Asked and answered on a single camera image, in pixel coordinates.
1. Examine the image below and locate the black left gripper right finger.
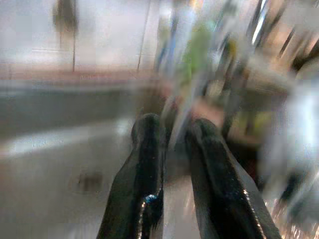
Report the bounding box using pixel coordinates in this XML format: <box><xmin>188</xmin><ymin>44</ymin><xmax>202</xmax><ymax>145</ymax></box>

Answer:
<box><xmin>185</xmin><ymin>118</ymin><xmax>283</xmax><ymax>239</ymax></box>

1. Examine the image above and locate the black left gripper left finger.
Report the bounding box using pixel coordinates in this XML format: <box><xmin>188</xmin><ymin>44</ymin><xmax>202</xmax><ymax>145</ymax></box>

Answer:
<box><xmin>96</xmin><ymin>113</ymin><xmax>168</xmax><ymax>239</ymax></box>

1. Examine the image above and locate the steel sink basin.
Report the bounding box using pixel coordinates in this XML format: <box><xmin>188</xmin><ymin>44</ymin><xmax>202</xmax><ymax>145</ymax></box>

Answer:
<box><xmin>0</xmin><ymin>79</ymin><xmax>165</xmax><ymax>239</ymax></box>

